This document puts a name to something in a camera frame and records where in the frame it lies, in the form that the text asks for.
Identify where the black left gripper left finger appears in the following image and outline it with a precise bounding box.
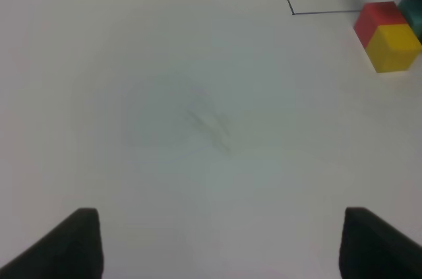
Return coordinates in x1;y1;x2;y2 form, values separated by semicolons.
1;208;104;278

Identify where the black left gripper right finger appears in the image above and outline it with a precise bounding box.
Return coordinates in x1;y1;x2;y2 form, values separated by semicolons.
339;207;421;278

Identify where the green block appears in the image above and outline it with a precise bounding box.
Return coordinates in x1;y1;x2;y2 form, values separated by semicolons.
398;0;421;40

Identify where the red block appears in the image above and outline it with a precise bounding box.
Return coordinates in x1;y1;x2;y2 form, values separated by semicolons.
353;1;407;48

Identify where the yellow block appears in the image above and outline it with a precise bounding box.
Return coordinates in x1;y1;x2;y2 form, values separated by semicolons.
365;24;421;73

